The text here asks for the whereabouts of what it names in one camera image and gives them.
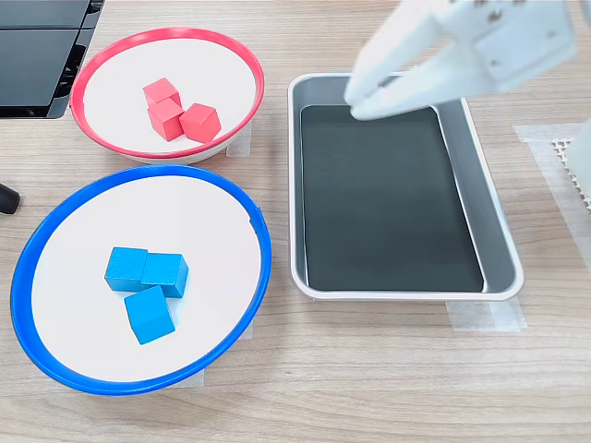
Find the red wooden cube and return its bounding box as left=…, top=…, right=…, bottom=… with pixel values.
left=146, top=98, right=187, bottom=143
left=178, top=102, right=223, bottom=144
left=141, top=77, right=182, bottom=110

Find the blue wooden cube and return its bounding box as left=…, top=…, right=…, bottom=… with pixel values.
left=103, top=245, right=150, bottom=293
left=139, top=252, right=190, bottom=299
left=123, top=284, right=177, bottom=346

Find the black tray liner mat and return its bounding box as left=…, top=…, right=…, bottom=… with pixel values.
left=299, top=103, right=486, bottom=293

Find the silver metal tray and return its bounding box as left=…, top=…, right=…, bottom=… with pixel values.
left=286, top=72, right=526, bottom=302

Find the white mesh grip mat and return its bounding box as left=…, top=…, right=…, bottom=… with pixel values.
left=550, top=137, right=591, bottom=214

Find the red rimmed white dish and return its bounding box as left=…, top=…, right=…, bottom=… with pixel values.
left=69, top=26, right=267, bottom=165

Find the blue rimmed white dish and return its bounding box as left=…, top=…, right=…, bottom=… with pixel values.
left=9, top=164, right=273, bottom=397

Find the black glossy device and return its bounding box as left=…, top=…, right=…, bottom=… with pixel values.
left=0, top=0, right=106, bottom=120

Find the black rounded foot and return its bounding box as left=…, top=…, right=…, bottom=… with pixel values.
left=0, top=181, right=22, bottom=215

